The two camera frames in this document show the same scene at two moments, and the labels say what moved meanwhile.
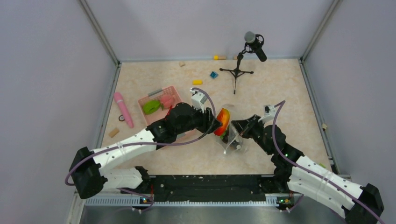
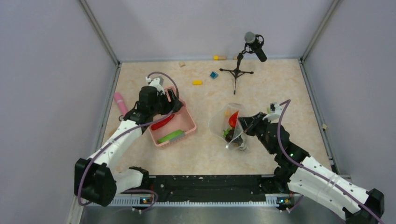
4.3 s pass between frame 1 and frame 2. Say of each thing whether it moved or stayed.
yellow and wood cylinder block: stayed
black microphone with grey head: stayed
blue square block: stayed
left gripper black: moved
